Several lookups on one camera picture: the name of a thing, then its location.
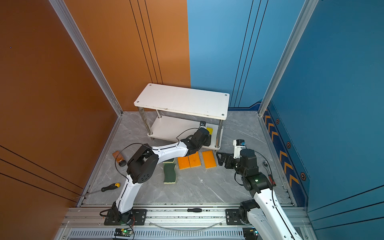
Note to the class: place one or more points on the green circuit board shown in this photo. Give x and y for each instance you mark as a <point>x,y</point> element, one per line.
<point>124,234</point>
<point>250,234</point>

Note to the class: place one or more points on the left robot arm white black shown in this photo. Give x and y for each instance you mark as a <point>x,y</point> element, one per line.
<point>142,165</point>

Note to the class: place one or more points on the right aluminium corner post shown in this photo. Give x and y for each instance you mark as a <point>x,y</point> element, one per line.
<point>295,36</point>

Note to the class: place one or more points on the green wavy sponge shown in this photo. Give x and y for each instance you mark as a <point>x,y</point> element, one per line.
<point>170,176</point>
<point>171,161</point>

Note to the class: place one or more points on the yellow black handled screwdriver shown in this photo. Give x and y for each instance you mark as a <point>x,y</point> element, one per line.
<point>103,189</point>

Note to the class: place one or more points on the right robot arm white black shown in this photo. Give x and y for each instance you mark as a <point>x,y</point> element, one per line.
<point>264,211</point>

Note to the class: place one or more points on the red handled ratchet tool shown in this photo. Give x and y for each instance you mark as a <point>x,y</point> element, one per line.
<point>267,166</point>

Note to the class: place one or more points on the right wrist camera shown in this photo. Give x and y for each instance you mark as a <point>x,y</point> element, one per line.
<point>238,146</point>

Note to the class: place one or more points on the orange sponge left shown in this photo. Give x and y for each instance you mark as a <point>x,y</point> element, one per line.
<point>184,163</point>

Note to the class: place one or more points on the right green circuit board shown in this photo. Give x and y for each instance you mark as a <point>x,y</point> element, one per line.
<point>250,234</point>

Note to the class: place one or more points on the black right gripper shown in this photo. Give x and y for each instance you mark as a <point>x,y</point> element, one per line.
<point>230,157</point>

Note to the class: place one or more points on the orange sponge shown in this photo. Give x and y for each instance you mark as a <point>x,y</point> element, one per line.
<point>184,163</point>
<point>194,160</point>
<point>209,159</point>

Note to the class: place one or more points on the orange sponge middle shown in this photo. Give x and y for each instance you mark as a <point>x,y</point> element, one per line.
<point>194,160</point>

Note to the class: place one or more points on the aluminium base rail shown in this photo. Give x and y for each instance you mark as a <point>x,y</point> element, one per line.
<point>172,222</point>

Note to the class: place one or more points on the aluminium corner post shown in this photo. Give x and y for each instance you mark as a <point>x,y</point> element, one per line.
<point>295,36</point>
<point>73,30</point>

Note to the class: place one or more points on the white two-tier shelf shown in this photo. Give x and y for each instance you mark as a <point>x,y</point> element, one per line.
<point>170,113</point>

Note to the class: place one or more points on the black screwdriver on rail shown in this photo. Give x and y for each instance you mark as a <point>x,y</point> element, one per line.
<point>194,210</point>

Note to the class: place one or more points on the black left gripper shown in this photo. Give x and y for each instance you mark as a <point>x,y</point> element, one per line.
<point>208,139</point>

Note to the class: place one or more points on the brown sponge by wall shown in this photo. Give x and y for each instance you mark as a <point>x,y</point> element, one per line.
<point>118,156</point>

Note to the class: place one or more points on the left aluminium corner post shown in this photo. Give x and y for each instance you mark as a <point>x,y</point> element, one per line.
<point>73,30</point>

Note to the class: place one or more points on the orange sponge right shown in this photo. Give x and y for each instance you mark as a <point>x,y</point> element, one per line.
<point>209,159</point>

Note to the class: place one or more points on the left green circuit board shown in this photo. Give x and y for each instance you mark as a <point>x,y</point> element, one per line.
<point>124,234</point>

